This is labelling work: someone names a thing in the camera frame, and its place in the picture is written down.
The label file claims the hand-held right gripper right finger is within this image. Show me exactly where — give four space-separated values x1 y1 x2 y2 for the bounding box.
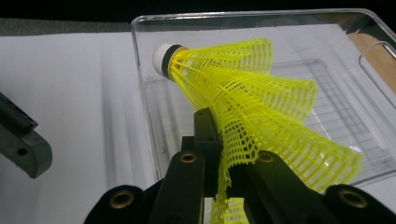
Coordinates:
226 162 251 200

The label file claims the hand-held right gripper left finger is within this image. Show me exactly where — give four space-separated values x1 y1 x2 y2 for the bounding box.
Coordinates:
181 107 223 198

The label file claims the clear plastic container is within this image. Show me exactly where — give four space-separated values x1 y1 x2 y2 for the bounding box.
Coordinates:
130 8 396 188

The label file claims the yellow plastic shuttlecock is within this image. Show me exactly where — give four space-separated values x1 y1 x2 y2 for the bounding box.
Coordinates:
209 120 364 224
214 73 318 166
151 37 275 125

